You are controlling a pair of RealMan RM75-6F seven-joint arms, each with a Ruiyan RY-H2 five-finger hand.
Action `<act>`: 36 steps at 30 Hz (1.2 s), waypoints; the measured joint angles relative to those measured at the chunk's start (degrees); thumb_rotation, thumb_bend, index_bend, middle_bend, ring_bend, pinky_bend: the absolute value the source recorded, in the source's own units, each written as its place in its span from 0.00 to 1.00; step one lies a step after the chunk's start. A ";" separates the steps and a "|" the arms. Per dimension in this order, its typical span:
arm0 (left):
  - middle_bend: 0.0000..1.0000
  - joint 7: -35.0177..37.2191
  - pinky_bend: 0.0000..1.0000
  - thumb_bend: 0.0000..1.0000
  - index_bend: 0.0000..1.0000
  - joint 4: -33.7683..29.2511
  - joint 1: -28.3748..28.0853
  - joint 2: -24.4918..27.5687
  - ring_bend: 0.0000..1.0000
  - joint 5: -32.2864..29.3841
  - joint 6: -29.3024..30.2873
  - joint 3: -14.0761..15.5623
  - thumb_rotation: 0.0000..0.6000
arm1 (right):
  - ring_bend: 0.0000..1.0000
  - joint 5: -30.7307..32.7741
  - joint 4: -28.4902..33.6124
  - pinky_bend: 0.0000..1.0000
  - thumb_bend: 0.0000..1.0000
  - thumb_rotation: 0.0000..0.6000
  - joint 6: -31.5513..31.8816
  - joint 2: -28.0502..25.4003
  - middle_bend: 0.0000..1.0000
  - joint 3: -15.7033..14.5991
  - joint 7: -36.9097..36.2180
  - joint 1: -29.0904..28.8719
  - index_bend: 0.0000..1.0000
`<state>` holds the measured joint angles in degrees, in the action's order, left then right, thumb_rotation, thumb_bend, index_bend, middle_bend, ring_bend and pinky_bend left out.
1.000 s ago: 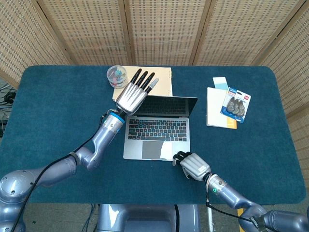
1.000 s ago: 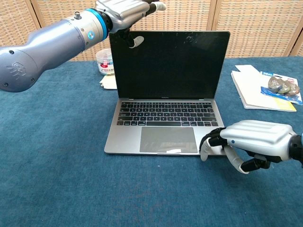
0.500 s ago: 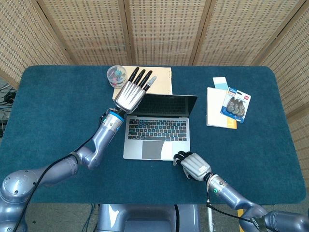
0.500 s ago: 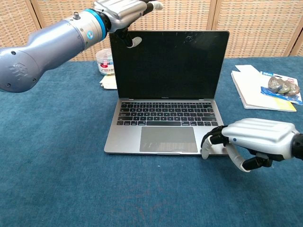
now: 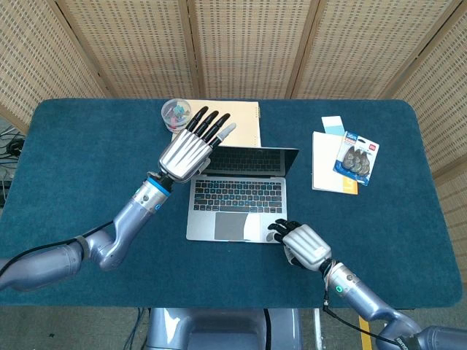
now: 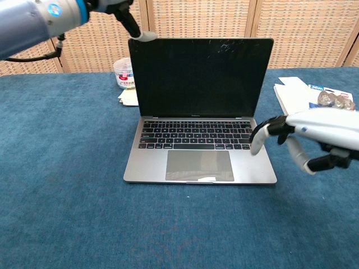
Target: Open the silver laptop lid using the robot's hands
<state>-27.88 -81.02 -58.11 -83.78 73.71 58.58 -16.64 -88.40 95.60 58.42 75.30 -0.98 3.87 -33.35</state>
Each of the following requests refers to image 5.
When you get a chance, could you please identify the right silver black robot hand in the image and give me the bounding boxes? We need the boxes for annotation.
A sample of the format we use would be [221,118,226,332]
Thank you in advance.
[267,218,333,271]

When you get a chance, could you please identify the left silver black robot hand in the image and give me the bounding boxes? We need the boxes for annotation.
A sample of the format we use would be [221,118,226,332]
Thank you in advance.
[157,106,237,184]

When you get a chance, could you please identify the silver laptop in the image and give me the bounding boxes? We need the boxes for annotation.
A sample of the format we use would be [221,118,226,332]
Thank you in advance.
[185,146,300,244]

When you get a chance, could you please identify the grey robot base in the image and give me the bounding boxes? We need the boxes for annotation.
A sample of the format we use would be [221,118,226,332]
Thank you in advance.
[145,308,304,350]

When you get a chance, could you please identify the white notepad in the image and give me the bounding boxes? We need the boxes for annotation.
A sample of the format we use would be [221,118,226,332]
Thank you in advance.
[311,131,360,195]

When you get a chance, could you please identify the clear round clip container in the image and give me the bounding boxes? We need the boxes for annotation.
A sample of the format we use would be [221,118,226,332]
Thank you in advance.
[161,98,195,135]

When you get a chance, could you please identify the tan kraft spiral notebook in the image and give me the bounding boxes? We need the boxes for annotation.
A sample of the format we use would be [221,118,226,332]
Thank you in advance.
[171,100,263,149]

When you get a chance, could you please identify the blue felt table mat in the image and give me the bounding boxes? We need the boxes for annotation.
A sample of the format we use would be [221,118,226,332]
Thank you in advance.
[0,98,463,310]

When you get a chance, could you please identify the correction tape blister pack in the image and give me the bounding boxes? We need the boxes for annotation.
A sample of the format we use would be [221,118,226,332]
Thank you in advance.
[332,130,380,187]

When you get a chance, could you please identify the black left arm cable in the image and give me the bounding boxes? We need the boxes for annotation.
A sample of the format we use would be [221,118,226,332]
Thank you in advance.
[0,220,115,278]

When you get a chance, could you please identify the black floor cables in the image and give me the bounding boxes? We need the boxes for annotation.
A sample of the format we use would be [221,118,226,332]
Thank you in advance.
[0,123,27,200]

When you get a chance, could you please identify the blue floor cable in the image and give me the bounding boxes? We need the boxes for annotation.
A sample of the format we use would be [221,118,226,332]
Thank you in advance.
[133,308,147,350]

